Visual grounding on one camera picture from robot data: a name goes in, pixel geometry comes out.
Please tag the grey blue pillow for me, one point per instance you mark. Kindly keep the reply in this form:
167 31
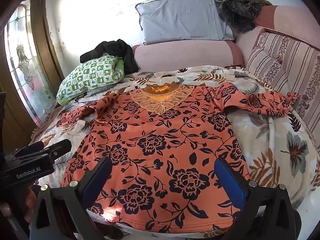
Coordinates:
178 20

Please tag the person left hand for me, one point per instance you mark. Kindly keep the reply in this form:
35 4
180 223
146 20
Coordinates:
23 205

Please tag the dark furry cushion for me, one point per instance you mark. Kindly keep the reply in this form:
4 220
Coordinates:
240 14

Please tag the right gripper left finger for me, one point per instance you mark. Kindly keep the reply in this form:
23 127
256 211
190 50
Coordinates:
60 212

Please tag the wooden stained glass door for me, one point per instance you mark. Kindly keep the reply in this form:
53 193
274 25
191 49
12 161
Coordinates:
30 71

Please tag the pink bed headboard cushion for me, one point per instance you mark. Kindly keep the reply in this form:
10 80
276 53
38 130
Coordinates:
294 22

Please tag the black garment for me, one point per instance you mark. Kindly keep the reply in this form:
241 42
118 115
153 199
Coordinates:
117 48

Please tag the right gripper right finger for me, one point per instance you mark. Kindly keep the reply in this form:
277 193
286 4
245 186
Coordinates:
265 213

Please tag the striped floral quilt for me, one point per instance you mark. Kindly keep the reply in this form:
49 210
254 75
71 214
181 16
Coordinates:
288 65

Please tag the orange black floral shirt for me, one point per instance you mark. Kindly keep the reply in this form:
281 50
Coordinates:
163 142

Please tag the green white patterned pillow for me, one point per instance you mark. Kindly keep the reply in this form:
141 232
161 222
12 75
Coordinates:
90 76

